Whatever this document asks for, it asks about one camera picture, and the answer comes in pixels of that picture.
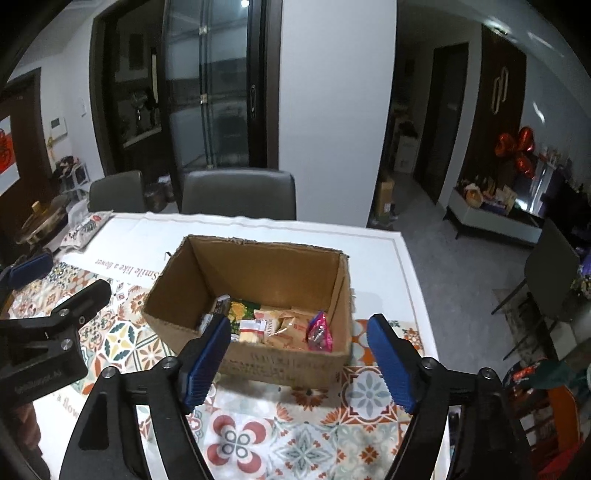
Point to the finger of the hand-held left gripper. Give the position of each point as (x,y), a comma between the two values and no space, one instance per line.
(32,270)
(90,300)

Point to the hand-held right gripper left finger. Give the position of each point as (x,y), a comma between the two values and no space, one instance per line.
(205,360)

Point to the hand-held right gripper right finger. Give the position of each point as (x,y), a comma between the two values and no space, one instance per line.
(392,364)

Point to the dark stick snack packet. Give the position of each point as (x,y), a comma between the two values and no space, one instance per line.
(218,307)

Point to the white snack packet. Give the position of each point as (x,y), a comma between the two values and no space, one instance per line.
(258,327)

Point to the green gold snack packet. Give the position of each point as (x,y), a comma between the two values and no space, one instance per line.
(244,310)

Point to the cardboard box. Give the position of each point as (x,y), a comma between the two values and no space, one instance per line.
(277,364)

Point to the person's left forearm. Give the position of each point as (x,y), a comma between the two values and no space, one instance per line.
(23,434)

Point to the metal hot pot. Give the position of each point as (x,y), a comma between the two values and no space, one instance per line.
(44,219)

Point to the white printed snack bag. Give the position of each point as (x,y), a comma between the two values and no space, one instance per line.
(85,230)

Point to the pink candy packet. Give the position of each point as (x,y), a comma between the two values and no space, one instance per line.
(319,334)

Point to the white storage rack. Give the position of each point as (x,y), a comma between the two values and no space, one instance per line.
(74,177)

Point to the grey dining chair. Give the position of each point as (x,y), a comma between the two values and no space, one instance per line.
(115,194)
(240,196)

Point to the red paper door decoration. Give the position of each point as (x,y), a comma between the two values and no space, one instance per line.
(7,152)

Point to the patterned tablecloth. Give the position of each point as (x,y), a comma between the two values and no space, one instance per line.
(323,258)

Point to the brown entrance door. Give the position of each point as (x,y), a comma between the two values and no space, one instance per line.
(32,115)

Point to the brown carton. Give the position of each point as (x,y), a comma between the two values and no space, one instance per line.
(385,196)

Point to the white low cabinet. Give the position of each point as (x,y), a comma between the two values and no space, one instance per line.
(489,226)

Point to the orange wooden chair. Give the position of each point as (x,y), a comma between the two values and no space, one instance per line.
(563,415)

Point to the dark side chair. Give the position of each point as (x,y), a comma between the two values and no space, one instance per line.
(554,272)

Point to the goods pile on cabinet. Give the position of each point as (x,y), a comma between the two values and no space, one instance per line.
(485,196)

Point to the white carton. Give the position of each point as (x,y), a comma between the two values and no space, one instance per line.
(406,154)

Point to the dark interior door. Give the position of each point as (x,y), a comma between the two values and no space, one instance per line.
(443,129)

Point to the glass sliding door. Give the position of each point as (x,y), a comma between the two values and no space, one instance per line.
(217,92)

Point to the red heart balloons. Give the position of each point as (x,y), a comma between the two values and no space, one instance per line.
(515,150)

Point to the wall intercom panel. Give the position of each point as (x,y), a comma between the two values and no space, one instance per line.
(57,129)

